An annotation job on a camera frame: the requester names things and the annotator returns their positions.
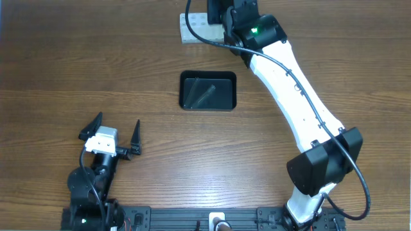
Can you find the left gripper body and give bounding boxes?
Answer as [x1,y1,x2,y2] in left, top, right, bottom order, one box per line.
[114,145,134,161]

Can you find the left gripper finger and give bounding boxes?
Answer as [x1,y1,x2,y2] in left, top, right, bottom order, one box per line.
[78,111,104,142]
[129,119,143,157]

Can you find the clear test tube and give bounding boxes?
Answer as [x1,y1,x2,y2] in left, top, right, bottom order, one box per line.
[184,77,201,108]
[191,84,216,109]

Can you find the black tray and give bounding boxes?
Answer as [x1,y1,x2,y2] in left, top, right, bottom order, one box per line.
[179,70,238,112]

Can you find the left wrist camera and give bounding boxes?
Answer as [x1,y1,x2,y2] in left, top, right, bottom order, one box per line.
[83,125,119,158]

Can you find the black cable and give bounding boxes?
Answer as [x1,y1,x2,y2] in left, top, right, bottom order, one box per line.
[184,0,372,221]
[78,146,109,231]

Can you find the mounting rail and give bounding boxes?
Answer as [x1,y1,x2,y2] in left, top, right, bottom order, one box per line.
[60,205,346,231]

